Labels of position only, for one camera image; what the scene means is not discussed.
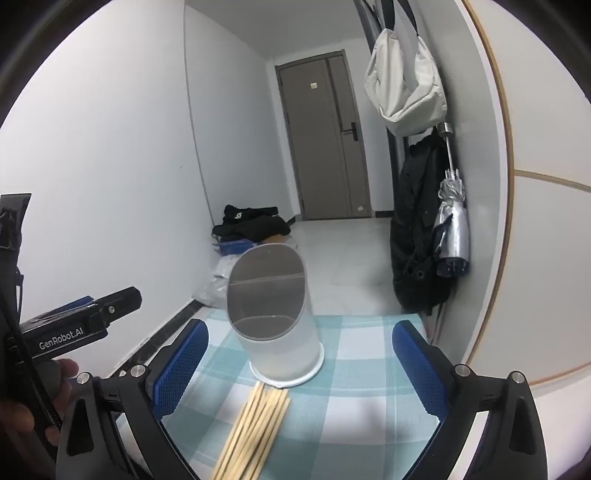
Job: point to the grey mailer bag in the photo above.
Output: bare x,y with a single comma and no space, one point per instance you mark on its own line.
210,293

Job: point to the black clothes pile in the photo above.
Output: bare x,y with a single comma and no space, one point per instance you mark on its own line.
249,226

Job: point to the white hanging bag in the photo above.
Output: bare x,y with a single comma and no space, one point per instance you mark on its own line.
401,92

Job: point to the bundle of wooden chopsticks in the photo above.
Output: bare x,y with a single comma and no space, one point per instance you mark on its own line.
251,438

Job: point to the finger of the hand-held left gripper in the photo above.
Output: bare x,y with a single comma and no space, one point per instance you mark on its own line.
117,300

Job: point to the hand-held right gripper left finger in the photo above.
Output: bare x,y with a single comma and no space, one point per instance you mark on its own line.
180,364

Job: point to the grey-brown door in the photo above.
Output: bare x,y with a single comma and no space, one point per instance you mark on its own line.
318,138

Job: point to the black hanging jacket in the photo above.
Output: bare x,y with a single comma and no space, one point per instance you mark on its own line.
415,221

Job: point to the white mailer bag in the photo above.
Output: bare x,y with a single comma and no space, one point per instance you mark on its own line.
227,267

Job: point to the silver folded umbrella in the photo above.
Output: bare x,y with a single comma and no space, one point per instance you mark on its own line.
452,221

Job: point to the teal plaid tablecloth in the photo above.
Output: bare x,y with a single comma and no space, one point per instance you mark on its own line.
360,369

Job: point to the white plastic utensil holder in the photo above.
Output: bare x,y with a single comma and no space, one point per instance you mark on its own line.
286,350

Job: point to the person's left hand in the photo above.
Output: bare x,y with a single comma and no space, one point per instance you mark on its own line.
14,415

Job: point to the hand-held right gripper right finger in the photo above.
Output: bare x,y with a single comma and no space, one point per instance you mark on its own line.
418,364

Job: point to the brown cardboard piece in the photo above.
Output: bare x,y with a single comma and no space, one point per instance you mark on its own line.
274,238

